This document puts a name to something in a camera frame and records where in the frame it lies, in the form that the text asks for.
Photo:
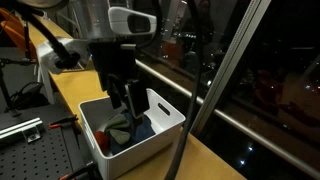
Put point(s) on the aluminium extrusion bar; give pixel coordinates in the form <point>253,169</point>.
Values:
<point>20,126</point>

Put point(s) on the grey window mullion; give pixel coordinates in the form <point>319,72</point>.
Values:
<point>230,56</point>

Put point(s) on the black tripod stand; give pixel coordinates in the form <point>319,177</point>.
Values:
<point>5,86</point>

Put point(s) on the metal corner bracket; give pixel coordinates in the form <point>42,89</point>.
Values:
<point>31,135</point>

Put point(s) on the dark blue cloth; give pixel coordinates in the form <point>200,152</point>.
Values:
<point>143,130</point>

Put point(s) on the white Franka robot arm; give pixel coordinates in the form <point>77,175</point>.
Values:
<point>93,20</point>

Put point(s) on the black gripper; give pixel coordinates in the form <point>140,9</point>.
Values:
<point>113,60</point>

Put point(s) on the metal window handrail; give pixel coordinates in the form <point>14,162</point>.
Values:
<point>233,121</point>

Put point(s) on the black orange clamp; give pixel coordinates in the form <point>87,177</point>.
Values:
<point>63,121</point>
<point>80,171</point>

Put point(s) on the black bag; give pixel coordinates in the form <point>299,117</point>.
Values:
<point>28,96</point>

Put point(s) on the black perforated breadboard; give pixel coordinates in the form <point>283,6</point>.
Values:
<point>33,156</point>

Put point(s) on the orange chair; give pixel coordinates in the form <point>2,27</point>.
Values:
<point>13,33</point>

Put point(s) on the white plastic basket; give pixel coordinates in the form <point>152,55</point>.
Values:
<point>160,133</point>

